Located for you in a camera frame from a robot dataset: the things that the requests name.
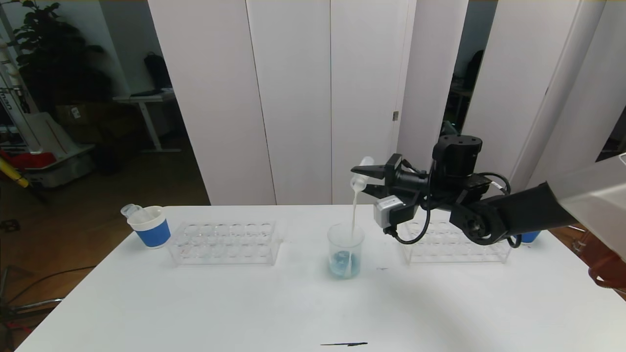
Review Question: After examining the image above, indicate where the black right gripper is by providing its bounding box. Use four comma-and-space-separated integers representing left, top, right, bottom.
350, 153, 428, 198

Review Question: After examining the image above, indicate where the test tube with yellow pigment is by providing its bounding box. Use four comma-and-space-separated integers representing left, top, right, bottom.
350, 156, 375, 192

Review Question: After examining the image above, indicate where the clear glass beaker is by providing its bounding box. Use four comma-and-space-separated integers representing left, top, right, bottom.
327, 223, 365, 280

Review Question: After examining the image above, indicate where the clear plastic test tube rack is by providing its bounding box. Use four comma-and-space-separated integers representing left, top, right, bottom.
169, 220, 284, 266
399, 218, 512, 264

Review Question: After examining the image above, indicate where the white folding screen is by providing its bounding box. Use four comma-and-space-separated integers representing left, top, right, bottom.
148, 0, 468, 206
440, 0, 626, 203

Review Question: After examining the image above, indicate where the black backpack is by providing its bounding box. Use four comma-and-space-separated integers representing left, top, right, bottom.
144, 52, 173, 90

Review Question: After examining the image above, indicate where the white desk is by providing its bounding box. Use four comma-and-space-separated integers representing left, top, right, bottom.
113, 90, 182, 154

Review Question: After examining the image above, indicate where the brown cardboard box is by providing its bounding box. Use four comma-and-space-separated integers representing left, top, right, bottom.
55, 103, 118, 129

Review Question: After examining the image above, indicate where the white machine base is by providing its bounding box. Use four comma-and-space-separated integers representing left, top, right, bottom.
24, 112, 97, 189

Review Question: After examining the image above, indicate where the dark green potted plant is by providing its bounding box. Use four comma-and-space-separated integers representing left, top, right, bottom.
10, 0, 113, 115

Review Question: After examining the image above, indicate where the red plastic object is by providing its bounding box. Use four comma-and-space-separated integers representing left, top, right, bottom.
0, 151, 57, 172

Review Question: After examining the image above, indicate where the yellow pole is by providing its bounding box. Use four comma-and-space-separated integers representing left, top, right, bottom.
0, 156, 31, 189

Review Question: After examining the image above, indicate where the white banner stand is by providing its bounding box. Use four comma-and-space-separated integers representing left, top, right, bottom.
0, 39, 42, 154

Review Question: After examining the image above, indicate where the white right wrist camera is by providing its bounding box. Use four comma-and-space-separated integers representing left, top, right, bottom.
374, 196, 406, 228

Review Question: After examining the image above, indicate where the black right camera cable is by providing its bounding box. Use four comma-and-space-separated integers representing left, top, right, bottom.
384, 196, 432, 245

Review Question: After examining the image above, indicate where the brown strap loop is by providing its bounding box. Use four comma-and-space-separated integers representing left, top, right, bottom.
588, 254, 626, 290

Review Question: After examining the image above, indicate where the black floor cable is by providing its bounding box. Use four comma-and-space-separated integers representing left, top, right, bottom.
0, 265, 97, 313

